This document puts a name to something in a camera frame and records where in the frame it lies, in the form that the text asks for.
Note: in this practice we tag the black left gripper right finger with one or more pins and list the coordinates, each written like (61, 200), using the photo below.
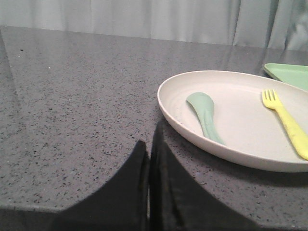
(179, 203)

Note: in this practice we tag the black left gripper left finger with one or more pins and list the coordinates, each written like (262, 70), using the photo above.
(119, 205)

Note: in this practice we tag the beige round plate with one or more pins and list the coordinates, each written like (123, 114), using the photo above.
(252, 134)

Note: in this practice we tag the yellow plastic fork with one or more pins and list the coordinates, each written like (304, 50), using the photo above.
(297, 136)

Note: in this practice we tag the green plastic spoon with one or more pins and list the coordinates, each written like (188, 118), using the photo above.
(203, 106)

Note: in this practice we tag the light green serving tray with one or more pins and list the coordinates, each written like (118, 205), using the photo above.
(295, 75)

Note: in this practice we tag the white pleated curtain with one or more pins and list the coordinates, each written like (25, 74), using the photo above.
(277, 24)

